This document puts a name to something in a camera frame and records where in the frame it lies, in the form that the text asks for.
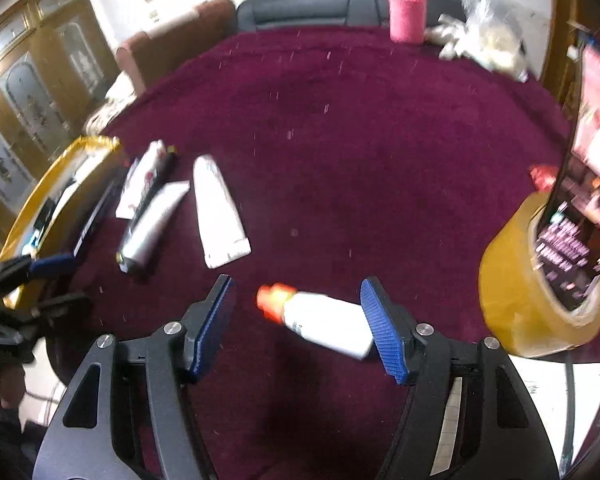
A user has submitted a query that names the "wooden cabinet frame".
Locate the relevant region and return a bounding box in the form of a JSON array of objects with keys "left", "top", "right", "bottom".
[{"left": 539, "top": 0, "right": 598, "bottom": 122}]

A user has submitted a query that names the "clear plastic bag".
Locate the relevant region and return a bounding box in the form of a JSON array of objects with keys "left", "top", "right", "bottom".
[{"left": 437, "top": 0, "right": 537, "bottom": 84}]

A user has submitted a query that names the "smartphone with lit screen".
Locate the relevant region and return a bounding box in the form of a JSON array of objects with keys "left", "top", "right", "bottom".
[{"left": 532, "top": 40, "right": 600, "bottom": 312}]

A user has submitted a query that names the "brown sofa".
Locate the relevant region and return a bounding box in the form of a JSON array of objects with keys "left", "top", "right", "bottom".
[{"left": 116, "top": 0, "right": 239, "bottom": 97}]

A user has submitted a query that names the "wooden glass-panel door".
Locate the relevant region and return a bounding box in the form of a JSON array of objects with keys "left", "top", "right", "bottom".
[{"left": 0, "top": 0, "right": 120, "bottom": 241}]

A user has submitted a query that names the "long black case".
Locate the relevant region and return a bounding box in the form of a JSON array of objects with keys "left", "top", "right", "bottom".
[{"left": 71, "top": 167, "right": 125, "bottom": 267}]

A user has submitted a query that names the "silver squeeze tube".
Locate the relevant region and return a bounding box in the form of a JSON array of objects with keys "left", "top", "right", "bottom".
[{"left": 116, "top": 180, "right": 191, "bottom": 274}]

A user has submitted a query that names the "pink knit-covered bottle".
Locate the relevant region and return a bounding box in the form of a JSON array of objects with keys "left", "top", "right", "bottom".
[{"left": 384, "top": 0, "right": 434, "bottom": 45}]

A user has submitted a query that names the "white crumpled wrapper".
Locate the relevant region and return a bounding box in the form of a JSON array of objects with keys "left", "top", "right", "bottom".
[{"left": 424, "top": 12, "right": 477, "bottom": 62}]

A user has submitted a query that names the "black leather sofa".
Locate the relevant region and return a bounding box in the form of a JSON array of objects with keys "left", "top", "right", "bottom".
[{"left": 236, "top": 0, "right": 468, "bottom": 39}]

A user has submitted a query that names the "white bottle with orange cap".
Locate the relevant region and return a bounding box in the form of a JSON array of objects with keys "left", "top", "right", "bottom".
[{"left": 256, "top": 282, "right": 376, "bottom": 361}]

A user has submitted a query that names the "black marker pen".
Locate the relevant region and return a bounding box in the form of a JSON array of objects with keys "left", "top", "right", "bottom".
[{"left": 132, "top": 145, "right": 179, "bottom": 213}]

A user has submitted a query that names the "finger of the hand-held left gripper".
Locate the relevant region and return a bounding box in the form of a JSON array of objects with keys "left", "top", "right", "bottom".
[
  {"left": 0, "top": 253, "right": 79, "bottom": 295},
  {"left": 10, "top": 292, "right": 94, "bottom": 325}
]

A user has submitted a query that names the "white squeeze tube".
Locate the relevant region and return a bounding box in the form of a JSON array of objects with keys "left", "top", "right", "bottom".
[{"left": 192, "top": 154, "right": 252, "bottom": 269}]

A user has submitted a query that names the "maroon tablecloth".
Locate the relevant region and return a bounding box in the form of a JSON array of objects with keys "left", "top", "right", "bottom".
[{"left": 45, "top": 25, "right": 600, "bottom": 480}]

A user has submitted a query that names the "white paper sheet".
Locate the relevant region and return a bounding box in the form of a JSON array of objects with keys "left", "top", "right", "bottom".
[{"left": 430, "top": 357, "right": 600, "bottom": 477}]

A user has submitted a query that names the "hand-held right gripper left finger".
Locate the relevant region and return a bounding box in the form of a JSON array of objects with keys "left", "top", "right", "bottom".
[{"left": 32, "top": 274, "right": 238, "bottom": 480}]

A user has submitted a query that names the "small red packet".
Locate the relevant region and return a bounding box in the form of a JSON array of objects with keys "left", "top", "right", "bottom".
[{"left": 529, "top": 164, "right": 562, "bottom": 194}]

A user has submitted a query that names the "red and white tube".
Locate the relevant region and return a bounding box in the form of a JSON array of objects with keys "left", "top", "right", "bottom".
[{"left": 115, "top": 140, "right": 169, "bottom": 221}]

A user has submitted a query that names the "person's left hand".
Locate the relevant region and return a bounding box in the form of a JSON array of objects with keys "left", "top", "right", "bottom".
[{"left": 0, "top": 361, "right": 29, "bottom": 413}]

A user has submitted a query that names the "floral cushion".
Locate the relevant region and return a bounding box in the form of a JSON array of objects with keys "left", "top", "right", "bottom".
[{"left": 81, "top": 71, "right": 137, "bottom": 137}]

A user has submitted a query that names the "brown packing tape roll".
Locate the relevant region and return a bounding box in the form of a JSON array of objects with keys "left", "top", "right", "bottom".
[{"left": 478, "top": 191, "right": 600, "bottom": 359}]

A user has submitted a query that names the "yellow box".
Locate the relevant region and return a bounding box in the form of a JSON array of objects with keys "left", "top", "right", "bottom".
[{"left": 0, "top": 135, "right": 122, "bottom": 311}]

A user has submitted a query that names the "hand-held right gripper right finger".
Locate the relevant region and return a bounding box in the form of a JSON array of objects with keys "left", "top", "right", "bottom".
[{"left": 360, "top": 276, "right": 563, "bottom": 480}]

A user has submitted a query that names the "white card in box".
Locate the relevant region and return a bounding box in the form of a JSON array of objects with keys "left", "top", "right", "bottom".
[{"left": 42, "top": 152, "right": 106, "bottom": 226}]

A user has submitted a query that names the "black cable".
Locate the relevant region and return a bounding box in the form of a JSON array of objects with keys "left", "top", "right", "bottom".
[{"left": 561, "top": 360, "right": 579, "bottom": 467}]

